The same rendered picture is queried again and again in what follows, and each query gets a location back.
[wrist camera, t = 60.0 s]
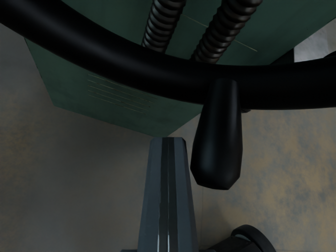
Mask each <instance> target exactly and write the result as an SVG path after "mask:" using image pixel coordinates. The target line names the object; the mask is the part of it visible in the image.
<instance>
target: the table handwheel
mask: <svg viewBox="0 0 336 252"><path fill-rule="evenodd" d="M0 23H1V24H3V25H4V26H6V27H8V28H9V29H11V30H13V31H14V32H16V33H18V34H19V35H21V36H23V37H24V38H26V39H28V40H30V41H31V42H33V43H35V44H37V45H38V46H40V47H42V48H44V49H46V50H48V51H49V52H51V53H53V54H55V55H57V56H59V57H61V58H63V59H65V60H67V61H69V62H71V63H73V64H75V65H77V66H79V67H81V68H83V69H86V70H88V71H90V72H92V73H94V74H97V75H99V76H101V77H104V78H106V79H109V80H111V81H114V82H116V83H119V84H122V85H125V86H127V87H130V88H133V89H136V90H139V91H143V92H146V93H149V94H153V95H156V96H160V97H164V98H168V99H172V100H177V101H181V102H187V103H192V104H198V105H204V103H205V100H206V97H207V95H208V91H209V87H210V83H211V82H212V81H214V80H216V79H221V78H227V79H232V80H234V81H236V82H237V83H238V85H239V100H240V108H241V109H244V110H306V109H322V108H335V107H336V55H334V56H329V57H324V58H319V59H313V60H306V61H300V62H292V63H283V64H271V65H224V64H213V63H205V62H199V61H193V60H188V59H183V58H179V57H175V56H171V55H168V54H164V53H161V52H158V51H155V50H152V49H149V48H147V47H144V46H141V45H139V44H137V43H134V42H132V41H130V40H128V39H125V38H123V37H121V36H119V35H117V34H115V33H113V32H111V31H109V30H107V29H106V28H104V27H102V26H100V25H99V24H97V23H95V22H93V21H92V20H90V19H88V18H87V17H85V16H84V15H82V14H80V13H79V12H77V11H76V10H74V9H73V8H72V7H70V6H69V5H67V4H66V3H64V2H63V1H61V0H0Z"/></svg>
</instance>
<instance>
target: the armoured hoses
mask: <svg viewBox="0 0 336 252"><path fill-rule="evenodd" d="M186 2H187V0H152V4H151V7H150V11H149V14H148V19H147V23H146V26H145V31H144V34H143V38H142V42H141V46H143V47H146V48H149V49H151V50H154V51H157V52H160V53H163V54H165V53H166V49H167V48H168V45H169V44H170V39H172V35H173V33H174V31H175V28H176V27H177V23H178V21H179V20H180V16H181V14H182V13H183V9H184V7H185V6H186ZM261 3H263V0H222V1H221V6H220V7H218V8H217V12H216V14H215V15H213V19H212V21H211V22H209V27H207V28H206V30H205V33H204V34H203V35H202V39H200V40H199V44H198V45H197V46H196V49H195V50H194V51H193V54H192V55H191V58H190V59H189V60H191V61H196V62H202V63H209V64H216V62H217V61H218V60H219V59H220V57H221V56H222V55H223V53H224V52H225V51H226V50H227V47H228V46H230V45H231V42H232V41H233V40H234V39H235V38H236V35H238V34H239V33H240V30H241V29H242V28H243V27H244V26H245V23H246V22H247V21H248V20H249V19H250V18H251V15H252V14H253V13H254V12H256V10H257V7H258V6H259V5H260V4H261Z"/></svg>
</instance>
